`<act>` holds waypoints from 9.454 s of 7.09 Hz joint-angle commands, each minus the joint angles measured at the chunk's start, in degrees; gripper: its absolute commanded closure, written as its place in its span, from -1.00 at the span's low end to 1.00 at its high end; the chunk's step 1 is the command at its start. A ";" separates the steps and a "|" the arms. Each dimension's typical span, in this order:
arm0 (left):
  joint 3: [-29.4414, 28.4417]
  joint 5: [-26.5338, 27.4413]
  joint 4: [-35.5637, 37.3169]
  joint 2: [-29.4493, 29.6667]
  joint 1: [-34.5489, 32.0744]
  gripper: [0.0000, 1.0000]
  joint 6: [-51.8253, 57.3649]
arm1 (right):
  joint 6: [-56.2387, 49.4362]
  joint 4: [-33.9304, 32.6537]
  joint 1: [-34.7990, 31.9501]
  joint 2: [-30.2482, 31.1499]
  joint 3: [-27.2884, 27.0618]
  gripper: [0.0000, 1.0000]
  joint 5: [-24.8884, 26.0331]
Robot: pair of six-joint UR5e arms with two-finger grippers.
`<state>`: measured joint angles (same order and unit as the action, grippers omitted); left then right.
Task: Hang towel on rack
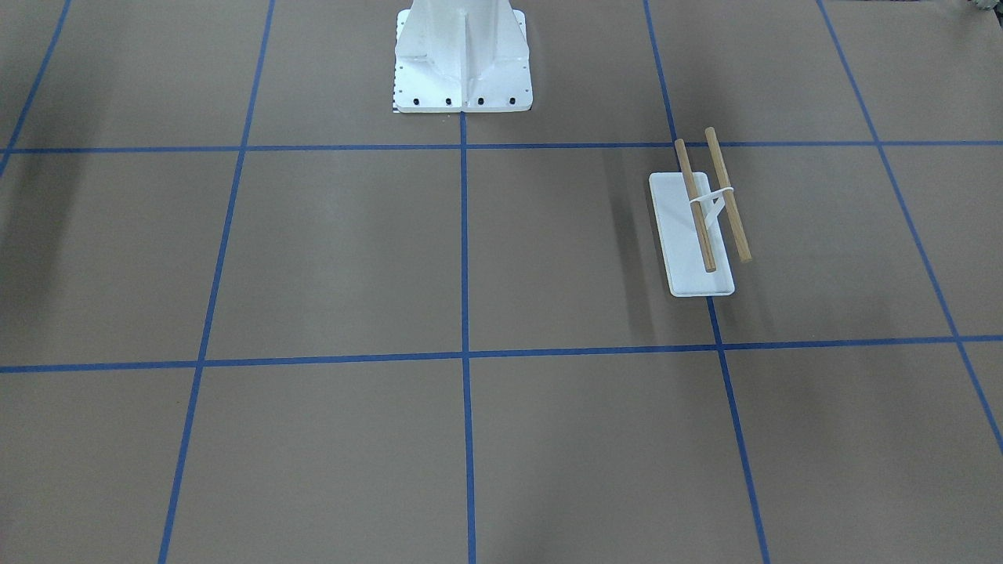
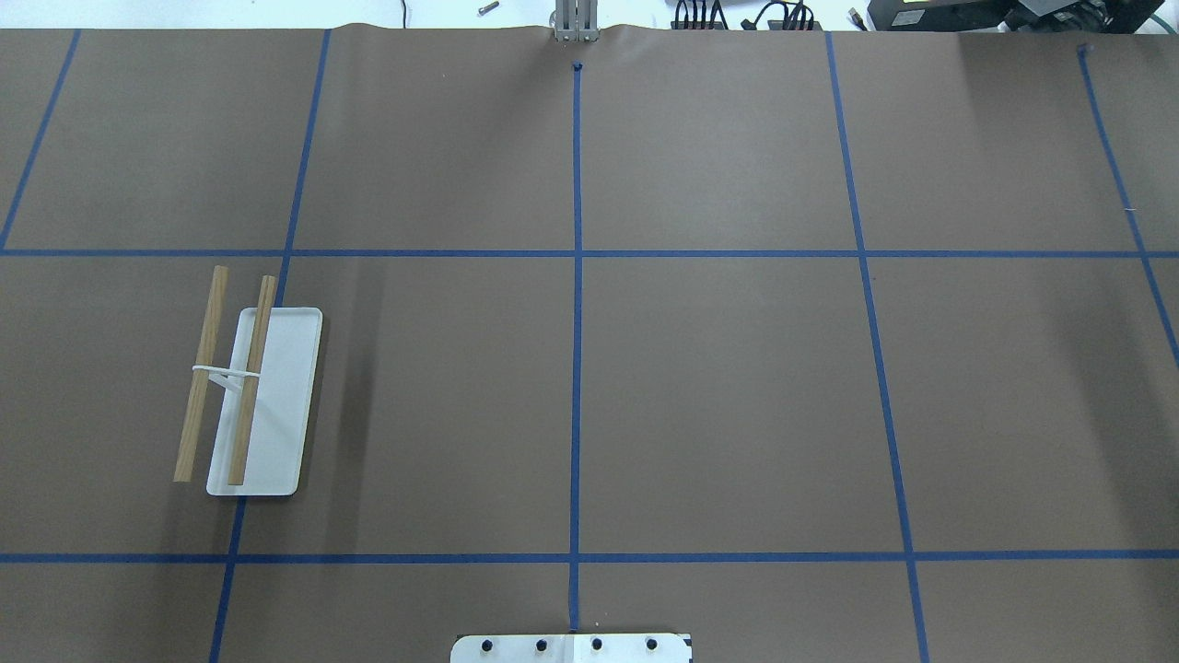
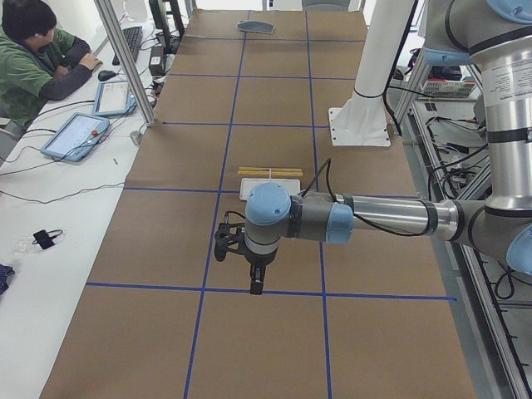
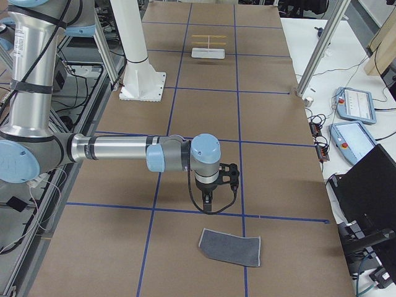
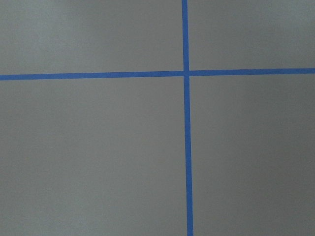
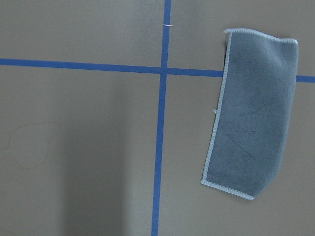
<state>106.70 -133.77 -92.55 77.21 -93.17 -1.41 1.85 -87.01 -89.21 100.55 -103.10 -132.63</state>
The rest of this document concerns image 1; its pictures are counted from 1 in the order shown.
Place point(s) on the white wooden towel rack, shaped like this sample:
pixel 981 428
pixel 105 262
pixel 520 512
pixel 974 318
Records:
pixel 688 213

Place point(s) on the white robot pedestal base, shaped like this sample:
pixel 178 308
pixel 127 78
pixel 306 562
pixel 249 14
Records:
pixel 461 56

